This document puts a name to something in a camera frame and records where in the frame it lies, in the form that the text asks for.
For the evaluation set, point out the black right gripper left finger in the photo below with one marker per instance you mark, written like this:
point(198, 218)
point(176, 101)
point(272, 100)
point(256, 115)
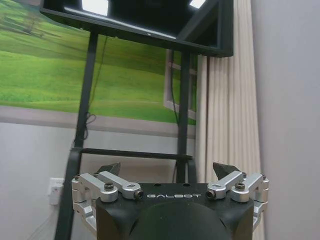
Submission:
point(95, 182)

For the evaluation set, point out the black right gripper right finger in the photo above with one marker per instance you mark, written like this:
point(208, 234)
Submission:
point(240, 185)

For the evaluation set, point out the black metal monitor stand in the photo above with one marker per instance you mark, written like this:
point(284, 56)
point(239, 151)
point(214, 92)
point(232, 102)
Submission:
point(82, 125)

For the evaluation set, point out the cream pleated curtain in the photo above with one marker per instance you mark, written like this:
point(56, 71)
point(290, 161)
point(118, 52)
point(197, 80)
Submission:
point(230, 112)

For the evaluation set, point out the black flat screen monitor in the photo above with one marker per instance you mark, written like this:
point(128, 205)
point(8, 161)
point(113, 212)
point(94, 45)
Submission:
point(160, 23)

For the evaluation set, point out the white wall socket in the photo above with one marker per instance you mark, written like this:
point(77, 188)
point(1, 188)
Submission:
point(55, 190)

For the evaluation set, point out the green meadow wall poster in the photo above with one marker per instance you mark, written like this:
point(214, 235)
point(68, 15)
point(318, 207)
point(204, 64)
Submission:
point(50, 65)

